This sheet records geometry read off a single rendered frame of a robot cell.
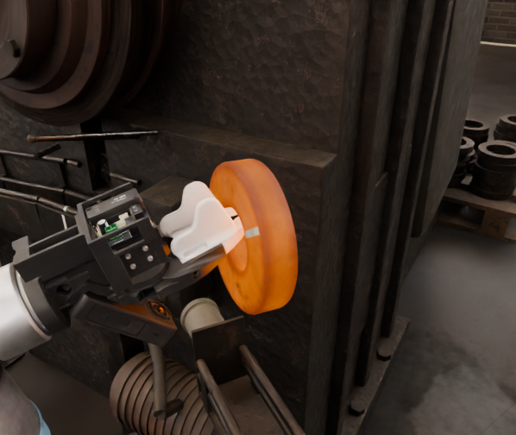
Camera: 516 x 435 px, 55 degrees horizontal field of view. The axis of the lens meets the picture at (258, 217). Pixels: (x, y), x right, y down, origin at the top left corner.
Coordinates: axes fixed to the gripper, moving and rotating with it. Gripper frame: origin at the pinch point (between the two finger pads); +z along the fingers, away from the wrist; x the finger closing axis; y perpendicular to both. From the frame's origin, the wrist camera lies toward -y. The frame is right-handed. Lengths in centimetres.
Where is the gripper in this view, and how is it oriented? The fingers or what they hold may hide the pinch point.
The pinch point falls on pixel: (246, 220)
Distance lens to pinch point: 48.9
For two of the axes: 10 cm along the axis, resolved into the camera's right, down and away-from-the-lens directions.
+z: 8.8, -4.2, 2.2
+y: -2.2, -7.8, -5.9
